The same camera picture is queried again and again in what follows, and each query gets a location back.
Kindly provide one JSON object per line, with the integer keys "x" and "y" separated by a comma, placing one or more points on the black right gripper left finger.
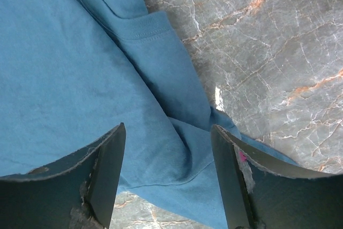
{"x": 76, "y": 191}

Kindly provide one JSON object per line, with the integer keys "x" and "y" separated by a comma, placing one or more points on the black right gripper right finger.
{"x": 259, "y": 190}

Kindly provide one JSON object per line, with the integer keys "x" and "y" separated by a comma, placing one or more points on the dark blue t-shirt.
{"x": 71, "y": 70}

